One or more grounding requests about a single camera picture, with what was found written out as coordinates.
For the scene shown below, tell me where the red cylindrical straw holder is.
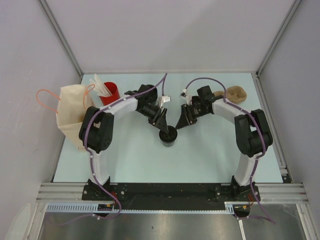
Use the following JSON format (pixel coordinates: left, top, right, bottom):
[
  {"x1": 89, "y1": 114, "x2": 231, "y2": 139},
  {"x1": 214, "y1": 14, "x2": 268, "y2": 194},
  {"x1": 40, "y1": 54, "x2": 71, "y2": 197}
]
[{"x1": 99, "y1": 82, "x2": 121, "y2": 106}]

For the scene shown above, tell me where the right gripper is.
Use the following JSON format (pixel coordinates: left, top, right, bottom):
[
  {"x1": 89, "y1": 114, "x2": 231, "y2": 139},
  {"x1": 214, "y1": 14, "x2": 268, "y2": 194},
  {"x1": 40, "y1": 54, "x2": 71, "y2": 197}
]
[{"x1": 176, "y1": 103, "x2": 210, "y2": 130}]

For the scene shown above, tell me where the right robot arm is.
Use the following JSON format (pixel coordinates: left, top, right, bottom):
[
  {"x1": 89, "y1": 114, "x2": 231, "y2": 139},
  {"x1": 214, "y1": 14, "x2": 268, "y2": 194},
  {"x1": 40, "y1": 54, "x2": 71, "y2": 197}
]
[{"x1": 175, "y1": 85, "x2": 273, "y2": 201}]

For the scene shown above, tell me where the black cup lid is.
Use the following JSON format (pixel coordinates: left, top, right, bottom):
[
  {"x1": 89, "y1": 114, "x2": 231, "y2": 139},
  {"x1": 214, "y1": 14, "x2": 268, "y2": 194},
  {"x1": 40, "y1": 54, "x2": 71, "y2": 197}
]
[{"x1": 159, "y1": 125, "x2": 178, "y2": 143}]

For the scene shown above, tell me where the translucent dark single cup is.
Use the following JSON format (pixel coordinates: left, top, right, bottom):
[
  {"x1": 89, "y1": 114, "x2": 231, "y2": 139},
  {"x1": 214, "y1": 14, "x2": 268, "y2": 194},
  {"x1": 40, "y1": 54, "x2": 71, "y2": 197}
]
[{"x1": 161, "y1": 139, "x2": 176, "y2": 147}]

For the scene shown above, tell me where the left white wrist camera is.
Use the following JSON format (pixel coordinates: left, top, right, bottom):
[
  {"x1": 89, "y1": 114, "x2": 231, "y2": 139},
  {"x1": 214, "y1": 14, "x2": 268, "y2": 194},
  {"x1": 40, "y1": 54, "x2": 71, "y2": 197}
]
[{"x1": 158, "y1": 95, "x2": 171, "y2": 108}]

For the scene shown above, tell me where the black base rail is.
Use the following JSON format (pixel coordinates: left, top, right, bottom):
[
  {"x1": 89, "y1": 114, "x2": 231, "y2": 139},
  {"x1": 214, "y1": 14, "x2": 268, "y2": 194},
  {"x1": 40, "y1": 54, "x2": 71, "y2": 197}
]
[{"x1": 81, "y1": 181, "x2": 260, "y2": 211}]

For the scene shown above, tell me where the translucent bag with orange handles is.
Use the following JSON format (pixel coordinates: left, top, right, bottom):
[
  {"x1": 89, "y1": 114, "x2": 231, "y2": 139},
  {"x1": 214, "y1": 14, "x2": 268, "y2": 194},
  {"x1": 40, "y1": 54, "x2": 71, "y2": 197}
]
[{"x1": 36, "y1": 84, "x2": 95, "y2": 152}]

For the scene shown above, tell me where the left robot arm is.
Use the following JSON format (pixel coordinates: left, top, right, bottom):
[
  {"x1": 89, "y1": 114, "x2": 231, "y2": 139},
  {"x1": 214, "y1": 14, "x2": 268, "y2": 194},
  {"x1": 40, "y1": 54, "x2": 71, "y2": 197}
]
[{"x1": 78, "y1": 84, "x2": 169, "y2": 200}]

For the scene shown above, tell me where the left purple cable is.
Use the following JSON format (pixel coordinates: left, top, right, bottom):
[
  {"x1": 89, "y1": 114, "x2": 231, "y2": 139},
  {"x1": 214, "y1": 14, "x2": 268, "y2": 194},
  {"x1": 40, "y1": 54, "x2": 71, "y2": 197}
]
[{"x1": 82, "y1": 72, "x2": 168, "y2": 218}]

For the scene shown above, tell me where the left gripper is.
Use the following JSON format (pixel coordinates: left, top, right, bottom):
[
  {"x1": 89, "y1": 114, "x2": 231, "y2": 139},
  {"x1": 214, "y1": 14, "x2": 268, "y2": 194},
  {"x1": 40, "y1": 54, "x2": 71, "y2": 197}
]
[{"x1": 137, "y1": 103, "x2": 168, "y2": 133}]

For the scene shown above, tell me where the black ribbed cup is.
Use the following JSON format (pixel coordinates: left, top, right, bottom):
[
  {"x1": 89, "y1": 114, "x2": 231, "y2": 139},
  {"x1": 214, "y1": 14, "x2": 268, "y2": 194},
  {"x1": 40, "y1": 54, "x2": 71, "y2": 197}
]
[{"x1": 144, "y1": 88, "x2": 158, "y2": 106}]

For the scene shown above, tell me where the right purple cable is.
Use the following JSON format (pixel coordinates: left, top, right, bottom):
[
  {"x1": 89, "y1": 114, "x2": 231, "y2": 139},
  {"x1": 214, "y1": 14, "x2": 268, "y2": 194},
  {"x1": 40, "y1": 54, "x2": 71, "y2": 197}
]
[{"x1": 183, "y1": 76, "x2": 277, "y2": 225}]

